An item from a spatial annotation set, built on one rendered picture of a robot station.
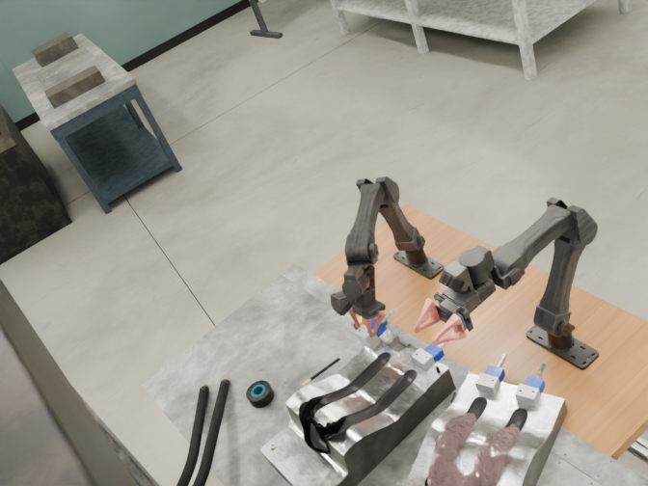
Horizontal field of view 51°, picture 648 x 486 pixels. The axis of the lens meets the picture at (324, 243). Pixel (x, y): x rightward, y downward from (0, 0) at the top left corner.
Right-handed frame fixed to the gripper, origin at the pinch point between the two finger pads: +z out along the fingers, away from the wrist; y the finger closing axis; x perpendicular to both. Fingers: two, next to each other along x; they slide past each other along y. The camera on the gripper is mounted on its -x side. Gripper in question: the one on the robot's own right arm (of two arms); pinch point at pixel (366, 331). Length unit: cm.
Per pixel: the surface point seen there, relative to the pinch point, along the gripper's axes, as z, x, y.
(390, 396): 11.3, -5.7, 16.6
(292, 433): 21.4, -27.9, 1.1
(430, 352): 2.6, 8.4, 17.4
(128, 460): -3, -76, 17
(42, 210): 48, -7, -383
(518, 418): 10.0, 11.2, 45.7
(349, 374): 10.4, -8.0, 1.6
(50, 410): -64, -99, 92
